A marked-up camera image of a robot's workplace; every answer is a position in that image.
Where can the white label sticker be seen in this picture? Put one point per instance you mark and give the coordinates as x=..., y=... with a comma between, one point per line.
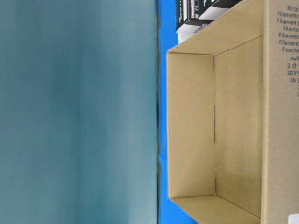
x=293, y=219

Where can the black white box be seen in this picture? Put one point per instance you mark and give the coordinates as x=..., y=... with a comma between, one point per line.
x=188, y=14
x=212, y=9

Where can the teal curtain backdrop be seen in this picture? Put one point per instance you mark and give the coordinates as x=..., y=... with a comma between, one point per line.
x=78, y=112

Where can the blue table cloth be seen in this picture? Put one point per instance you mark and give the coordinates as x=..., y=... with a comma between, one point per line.
x=168, y=213

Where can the open brown cardboard box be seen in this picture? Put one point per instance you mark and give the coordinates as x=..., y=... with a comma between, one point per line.
x=233, y=117

